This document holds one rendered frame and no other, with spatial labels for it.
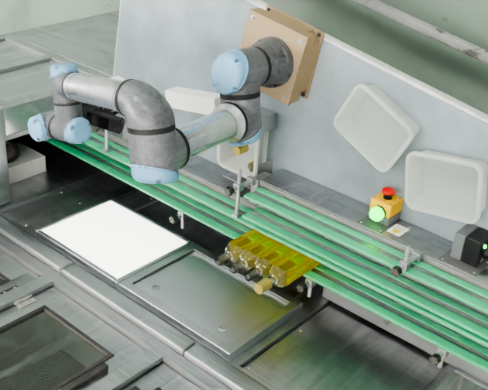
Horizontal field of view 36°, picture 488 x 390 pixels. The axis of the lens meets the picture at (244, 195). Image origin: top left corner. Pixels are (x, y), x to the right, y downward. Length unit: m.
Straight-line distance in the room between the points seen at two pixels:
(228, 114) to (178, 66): 0.68
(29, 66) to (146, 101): 1.43
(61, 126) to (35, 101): 0.69
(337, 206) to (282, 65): 0.46
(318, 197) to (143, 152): 0.73
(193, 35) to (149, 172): 0.93
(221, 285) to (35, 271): 0.61
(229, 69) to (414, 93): 0.52
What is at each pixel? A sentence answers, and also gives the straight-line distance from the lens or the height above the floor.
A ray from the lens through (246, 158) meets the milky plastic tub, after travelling 2.59.
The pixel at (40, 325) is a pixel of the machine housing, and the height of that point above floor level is 1.58.
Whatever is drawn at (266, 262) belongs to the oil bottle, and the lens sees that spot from 2.25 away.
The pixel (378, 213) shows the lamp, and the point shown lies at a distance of 2.23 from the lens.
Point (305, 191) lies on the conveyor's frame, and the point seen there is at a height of 0.83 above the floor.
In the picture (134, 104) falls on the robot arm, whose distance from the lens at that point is 1.81.
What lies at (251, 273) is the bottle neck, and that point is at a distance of 2.22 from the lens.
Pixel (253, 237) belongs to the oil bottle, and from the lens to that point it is 2.37.
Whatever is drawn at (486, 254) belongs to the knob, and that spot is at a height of 0.82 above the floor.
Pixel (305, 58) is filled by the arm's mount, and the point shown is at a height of 0.82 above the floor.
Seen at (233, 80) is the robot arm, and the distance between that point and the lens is 2.12.
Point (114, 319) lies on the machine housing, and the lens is 2.31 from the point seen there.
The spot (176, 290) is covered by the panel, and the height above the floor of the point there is 1.21.
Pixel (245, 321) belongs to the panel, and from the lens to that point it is 2.27.
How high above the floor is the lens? 2.58
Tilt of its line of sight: 43 degrees down
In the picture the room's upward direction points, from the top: 116 degrees counter-clockwise
